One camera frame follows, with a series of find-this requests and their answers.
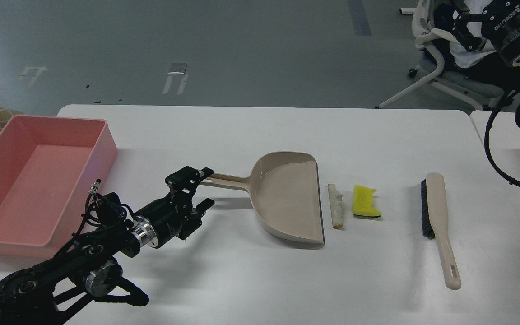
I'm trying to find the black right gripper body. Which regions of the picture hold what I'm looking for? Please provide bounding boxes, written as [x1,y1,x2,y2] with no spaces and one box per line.
[483,0,520,67]

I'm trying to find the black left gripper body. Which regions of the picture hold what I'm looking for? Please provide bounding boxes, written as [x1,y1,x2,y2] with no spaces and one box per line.
[134,193,202,248]

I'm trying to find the beige plastic dustpan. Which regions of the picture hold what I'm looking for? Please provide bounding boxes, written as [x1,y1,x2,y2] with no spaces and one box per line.
[202,151,325,246]

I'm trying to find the white office chair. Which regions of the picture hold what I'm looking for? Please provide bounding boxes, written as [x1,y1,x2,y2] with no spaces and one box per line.
[378,0,504,110]

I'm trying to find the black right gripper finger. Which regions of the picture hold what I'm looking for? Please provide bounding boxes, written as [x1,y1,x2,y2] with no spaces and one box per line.
[451,13,487,52]

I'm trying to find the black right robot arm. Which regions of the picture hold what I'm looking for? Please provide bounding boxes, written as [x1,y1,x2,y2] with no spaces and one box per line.
[450,0,520,128]

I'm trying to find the seated person white shirt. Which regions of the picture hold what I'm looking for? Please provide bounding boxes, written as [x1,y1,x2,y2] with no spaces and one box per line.
[435,0,511,89]

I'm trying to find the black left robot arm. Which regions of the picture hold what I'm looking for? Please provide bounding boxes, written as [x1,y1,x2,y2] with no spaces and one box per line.
[0,166,214,325]

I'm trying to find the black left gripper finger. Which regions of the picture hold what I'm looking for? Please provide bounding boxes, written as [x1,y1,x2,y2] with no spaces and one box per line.
[192,198,215,222]
[165,166,214,194]

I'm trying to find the beige hand brush black bristles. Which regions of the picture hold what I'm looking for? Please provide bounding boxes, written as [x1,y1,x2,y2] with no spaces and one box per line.
[420,172,462,290]

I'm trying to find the pink plastic bin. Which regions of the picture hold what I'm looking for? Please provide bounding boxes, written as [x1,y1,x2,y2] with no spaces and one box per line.
[0,115,118,260]

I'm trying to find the yellow sponge piece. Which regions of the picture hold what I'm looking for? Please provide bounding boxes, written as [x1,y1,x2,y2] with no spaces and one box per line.
[352,185,382,218]

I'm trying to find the bread slice scrap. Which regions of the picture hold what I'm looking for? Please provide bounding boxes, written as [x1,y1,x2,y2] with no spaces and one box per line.
[327,183,344,230]

